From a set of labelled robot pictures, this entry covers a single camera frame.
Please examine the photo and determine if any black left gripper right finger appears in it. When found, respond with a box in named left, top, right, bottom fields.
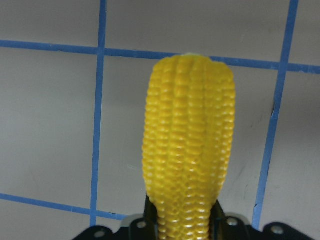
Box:
left=210, top=200, right=226, bottom=225

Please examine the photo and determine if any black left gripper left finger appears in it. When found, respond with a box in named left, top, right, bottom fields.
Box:
left=143, top=195, right=158, bottom=225

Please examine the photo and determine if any yellow corn cob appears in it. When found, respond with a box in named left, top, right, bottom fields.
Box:
left=142, top=54, right=236, bottom=240

